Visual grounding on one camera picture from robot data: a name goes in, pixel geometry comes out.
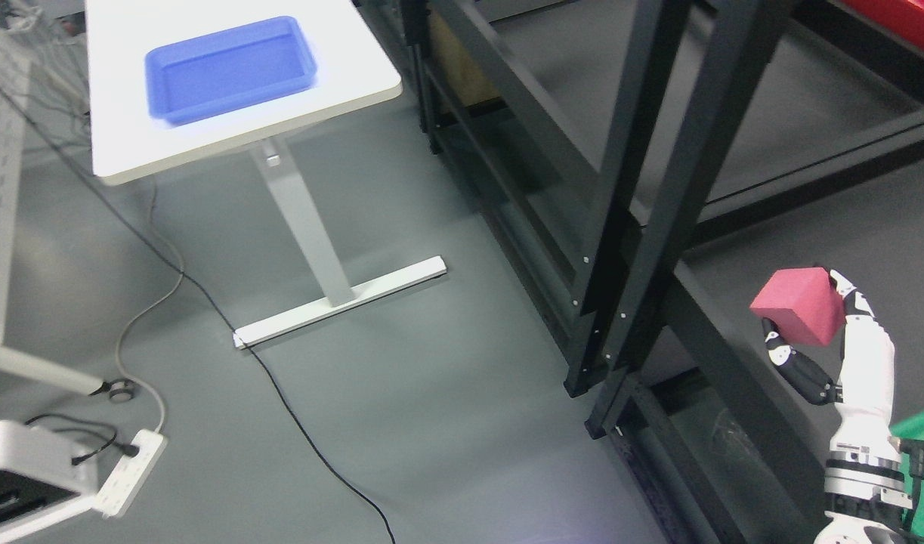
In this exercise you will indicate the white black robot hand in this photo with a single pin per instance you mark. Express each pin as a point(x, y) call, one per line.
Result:
point(863, 392)

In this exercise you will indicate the pink foam block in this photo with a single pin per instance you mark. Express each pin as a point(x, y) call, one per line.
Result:
point(802, 303)

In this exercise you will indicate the white silver robot forearm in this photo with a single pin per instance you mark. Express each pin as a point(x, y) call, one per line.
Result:
point(872, 496)

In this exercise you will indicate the black metal shelf rack right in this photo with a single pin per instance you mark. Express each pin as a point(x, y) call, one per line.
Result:
point(646, 166)

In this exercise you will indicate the blue plastic tray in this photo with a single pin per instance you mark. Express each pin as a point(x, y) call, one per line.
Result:
point(234, 68)

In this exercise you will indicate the red metal beam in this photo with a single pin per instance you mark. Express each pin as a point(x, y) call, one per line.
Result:
point(903, 18)

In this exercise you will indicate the white power strip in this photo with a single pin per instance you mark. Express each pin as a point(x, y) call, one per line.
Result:
point(121, 487)

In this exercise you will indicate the white table with leg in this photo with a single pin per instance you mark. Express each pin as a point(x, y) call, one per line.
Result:
point(128, 144)

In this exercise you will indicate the white machine base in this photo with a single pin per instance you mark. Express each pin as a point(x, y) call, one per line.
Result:
point(39, 484)

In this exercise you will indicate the white caster leg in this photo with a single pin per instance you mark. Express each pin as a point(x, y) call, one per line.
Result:
point(28, 366)

